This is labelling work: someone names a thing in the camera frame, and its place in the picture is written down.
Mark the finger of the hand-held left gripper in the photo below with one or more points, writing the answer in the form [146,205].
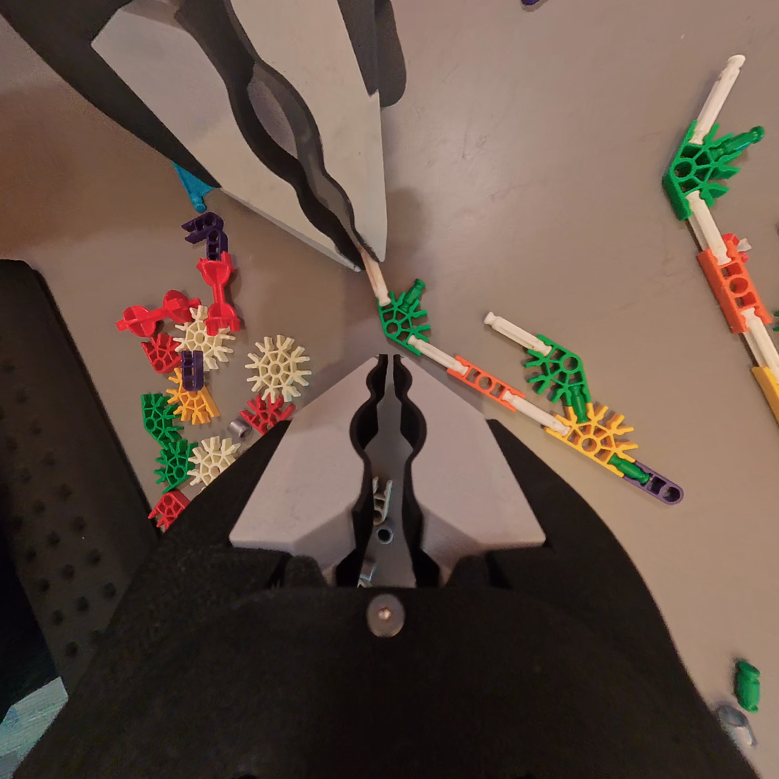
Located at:
[182,91]
[341,122]

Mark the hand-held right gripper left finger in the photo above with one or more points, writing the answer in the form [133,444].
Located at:
[292,487]

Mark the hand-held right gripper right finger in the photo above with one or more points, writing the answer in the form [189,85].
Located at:
[481,487]

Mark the colourful rod and connector assembly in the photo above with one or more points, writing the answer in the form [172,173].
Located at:
[718,97]
[435,355]

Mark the light grey fan connector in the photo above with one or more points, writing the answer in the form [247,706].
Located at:
[380,496]

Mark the blue plastic connector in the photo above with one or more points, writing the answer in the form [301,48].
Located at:
[190,185]

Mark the grey plastic spacer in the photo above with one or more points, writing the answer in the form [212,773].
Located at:
[385,535]
[737,725]

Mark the pile of colourful plastic connectors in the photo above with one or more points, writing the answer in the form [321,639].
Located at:
[217,291]

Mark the black perforated chair panel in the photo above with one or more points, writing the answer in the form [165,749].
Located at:
[48,456]

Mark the short green plastic rod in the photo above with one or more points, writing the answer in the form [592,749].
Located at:
[747,684]

